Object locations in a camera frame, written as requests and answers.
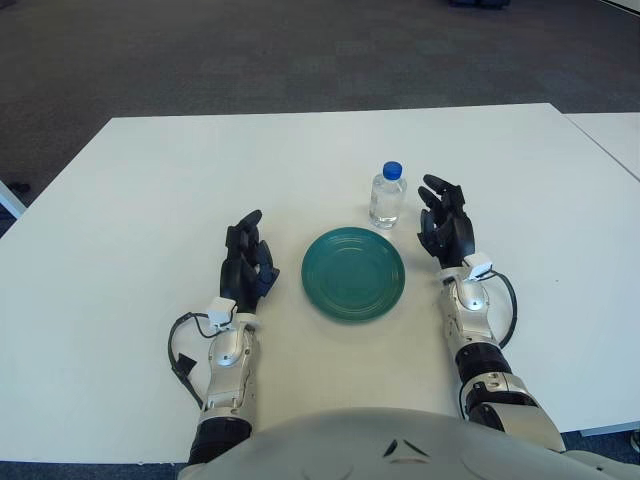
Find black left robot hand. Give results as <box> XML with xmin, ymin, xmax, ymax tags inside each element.
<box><xmin>219</xmin><ymin>209</ymin><xmax>281</xmax><ymax>317</ymax></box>

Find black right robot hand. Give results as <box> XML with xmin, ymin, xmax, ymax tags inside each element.
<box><xmin>417</xmin><ymin>173</ymin><xmax>476</xmax><ymax>269</ymax></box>

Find clear bottle with blue cap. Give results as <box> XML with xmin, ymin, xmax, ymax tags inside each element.
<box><xmin>368</xmin><ymin>160</ymin><xmax>407</xmax><ymax>230</ymax></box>

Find green round plate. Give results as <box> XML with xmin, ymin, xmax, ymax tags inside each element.
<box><xmin>300</xmin><ymin>225</ymin><xmax>407</xmax><ymax>330</ymax></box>

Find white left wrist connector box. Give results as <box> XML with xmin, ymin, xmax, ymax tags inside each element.
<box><xmin>208</xmin><ymin>297</ymin><xmax>237</xmax><ymax>326</ymax></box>

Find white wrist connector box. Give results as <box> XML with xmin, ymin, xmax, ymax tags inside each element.
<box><xmin>208</xmin><ymin>297</ymin><xmax>237</xmax><ymax>326</ymax></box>
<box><xmin>464</xmin><ymin>253</ymin><xmax>494</xmax><ymax>281</ymax></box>

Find white right wrist connector box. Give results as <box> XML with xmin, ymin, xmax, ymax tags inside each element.
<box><xmin>464</xmin><ymin>253</ymin><xmax>494</xmax><ymax>281</ymax></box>

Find grey robot torso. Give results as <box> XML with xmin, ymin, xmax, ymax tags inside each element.
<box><xmin>177</xmin><ymin>407</ymin><xmax>640</xmax><ymax>480</ymax></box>

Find white furniture edge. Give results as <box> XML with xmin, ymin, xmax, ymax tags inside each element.
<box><xmin>0</xmin><ymin>178</ymin><xmax>25</xmax><ymax>220</ymax></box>

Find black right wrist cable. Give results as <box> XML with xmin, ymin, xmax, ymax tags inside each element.
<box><xmin>487</xmin><ymin>269</ymin><xmax>517</xmax><ymax>349</ymax></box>

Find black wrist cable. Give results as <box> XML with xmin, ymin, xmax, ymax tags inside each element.
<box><xmin>168</xmin><ymin>312</ymin><xmax>221</xmax><ymax>409</ymax></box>
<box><xmin>487</xmin><ymin>269</ymin><xmax>517</xmax><ymax>349</ymax></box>

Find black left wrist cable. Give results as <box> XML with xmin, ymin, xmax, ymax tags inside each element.
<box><xmin>168</xmin><ymin>312</ymin><xmax>221</xmax><ymax>409</ymax></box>

